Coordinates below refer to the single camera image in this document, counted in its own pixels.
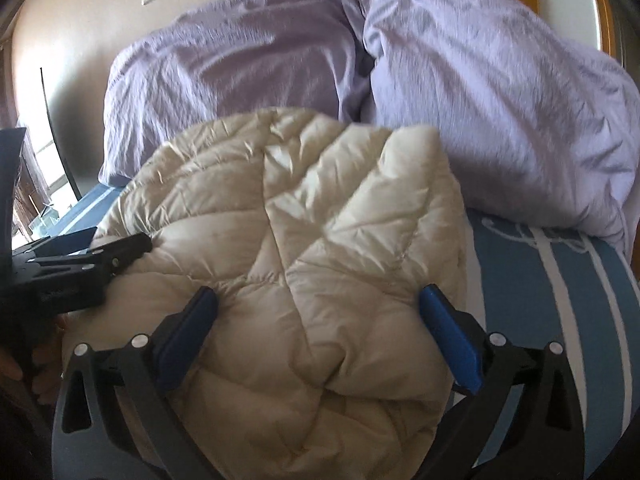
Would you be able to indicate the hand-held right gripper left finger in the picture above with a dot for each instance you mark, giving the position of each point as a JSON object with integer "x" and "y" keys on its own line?
{"x": 187, "y": 335}

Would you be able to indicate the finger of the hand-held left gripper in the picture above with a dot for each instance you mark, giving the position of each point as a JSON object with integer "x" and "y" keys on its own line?
{"x": 120, "y": 251}
{"x": 70, "y": 242}

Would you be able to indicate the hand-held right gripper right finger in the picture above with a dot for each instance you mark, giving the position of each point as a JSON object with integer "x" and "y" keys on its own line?
{"x": 452, "y": 335}

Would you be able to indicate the cream quilted down jacket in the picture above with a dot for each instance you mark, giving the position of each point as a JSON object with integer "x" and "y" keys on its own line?
{"x": 300, "y": 285}

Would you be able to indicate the person's left hand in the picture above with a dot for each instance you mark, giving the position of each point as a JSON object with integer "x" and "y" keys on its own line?
{"x": 47, "y": 360}

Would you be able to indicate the thin black panel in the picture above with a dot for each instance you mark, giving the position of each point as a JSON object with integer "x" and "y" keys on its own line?
{"x": 55, "y": 130}

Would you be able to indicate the purple pillow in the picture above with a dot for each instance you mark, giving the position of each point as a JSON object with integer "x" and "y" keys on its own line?
{"x": 240, "y": 70}

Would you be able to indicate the lavender pillow on right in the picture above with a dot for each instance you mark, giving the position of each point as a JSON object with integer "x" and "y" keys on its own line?
{"x": 500, "y": 100}

